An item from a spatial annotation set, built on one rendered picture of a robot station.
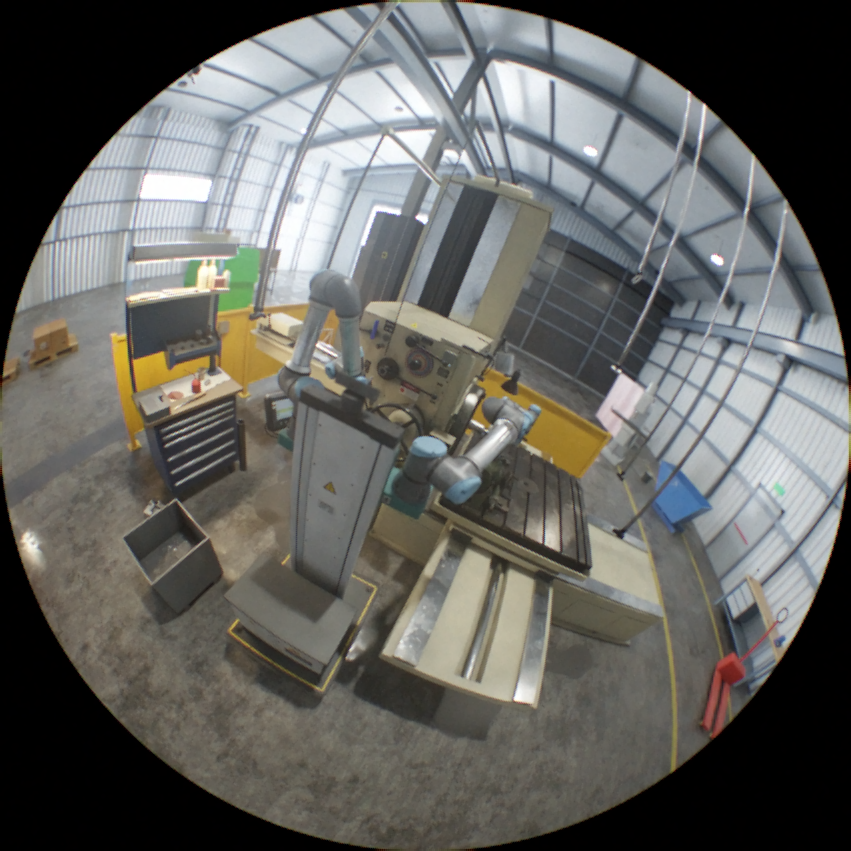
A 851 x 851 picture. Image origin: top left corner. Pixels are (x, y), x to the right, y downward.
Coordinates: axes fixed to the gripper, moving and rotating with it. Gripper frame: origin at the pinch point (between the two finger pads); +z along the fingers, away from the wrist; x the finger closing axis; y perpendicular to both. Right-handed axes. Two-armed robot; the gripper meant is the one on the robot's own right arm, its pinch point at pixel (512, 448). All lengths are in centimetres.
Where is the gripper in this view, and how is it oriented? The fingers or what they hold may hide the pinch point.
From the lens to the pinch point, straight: 183.7
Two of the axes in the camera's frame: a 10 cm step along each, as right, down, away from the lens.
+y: 8.1, 5.2, -2.8
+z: -3.4, 8.0, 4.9
